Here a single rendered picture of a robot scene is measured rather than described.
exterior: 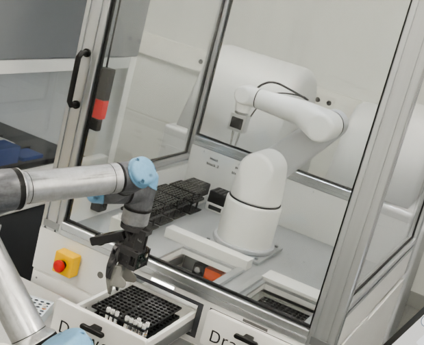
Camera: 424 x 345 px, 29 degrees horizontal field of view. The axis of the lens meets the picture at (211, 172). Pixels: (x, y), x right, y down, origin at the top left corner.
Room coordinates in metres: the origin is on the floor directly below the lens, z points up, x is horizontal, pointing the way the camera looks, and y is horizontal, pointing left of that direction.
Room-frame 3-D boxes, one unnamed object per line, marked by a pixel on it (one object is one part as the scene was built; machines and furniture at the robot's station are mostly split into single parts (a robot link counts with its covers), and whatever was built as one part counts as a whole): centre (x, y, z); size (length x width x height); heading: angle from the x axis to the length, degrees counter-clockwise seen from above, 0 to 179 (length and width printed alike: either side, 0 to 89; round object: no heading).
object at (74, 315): (1.99, 0.19, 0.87); 0.29 x 0.02 x 0.11; 67
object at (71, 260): (2.39, 0.37, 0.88); 0.07 x 0.05 x 0.07; 67
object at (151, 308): (2.17, 0.11, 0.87); 0.22 x 0.18 x 0.06; 157
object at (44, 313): (2.21, 0.41, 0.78); 0.12 x 0.08 x 0.04; 175
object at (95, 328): (1.96, 0.20, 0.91); 0.07 x 0.04 x 0.01; 67
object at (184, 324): (2.18, 0.10, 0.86); 0.40 x 0.26 x 0.06; 157
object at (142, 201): (2.08, 0.17, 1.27); 0.09 x 0.08 x 0.11; 128
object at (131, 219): (2.09, 0.17, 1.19); 0.08 x 0.08 x 0.05
